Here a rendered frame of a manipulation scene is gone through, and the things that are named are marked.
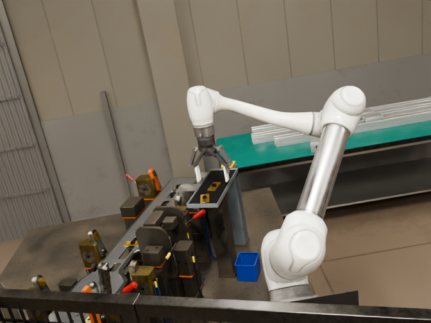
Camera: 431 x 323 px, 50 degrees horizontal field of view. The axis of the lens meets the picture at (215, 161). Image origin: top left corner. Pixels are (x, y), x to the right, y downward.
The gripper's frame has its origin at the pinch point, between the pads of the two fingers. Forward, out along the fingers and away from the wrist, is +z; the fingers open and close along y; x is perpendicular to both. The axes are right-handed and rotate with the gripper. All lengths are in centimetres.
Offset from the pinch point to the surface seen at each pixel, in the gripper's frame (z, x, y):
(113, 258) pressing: 20, 37, 35
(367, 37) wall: -14, -268, -49
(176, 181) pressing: 20, -40, 41
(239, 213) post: 30.2, -23.3, -0.6
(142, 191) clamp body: 21, -28, 57
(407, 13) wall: -29, -283, -83
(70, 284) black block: 21, 55, 44
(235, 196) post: 20.7, -23.2, 0.3
